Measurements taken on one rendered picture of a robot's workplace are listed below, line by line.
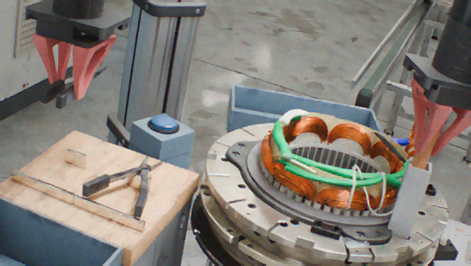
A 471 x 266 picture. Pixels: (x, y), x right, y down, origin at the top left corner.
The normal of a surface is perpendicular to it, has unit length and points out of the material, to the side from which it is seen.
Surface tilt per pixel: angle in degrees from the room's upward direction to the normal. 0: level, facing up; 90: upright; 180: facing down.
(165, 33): 90
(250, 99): 90
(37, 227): 90
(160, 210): 0
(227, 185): 0
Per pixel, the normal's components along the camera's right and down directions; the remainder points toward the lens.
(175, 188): 0.18, -0.88
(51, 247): -0.32, 0.36
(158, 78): 0.51, 0.46
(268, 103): 0.00, 0.44
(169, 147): 0.73, 0.42
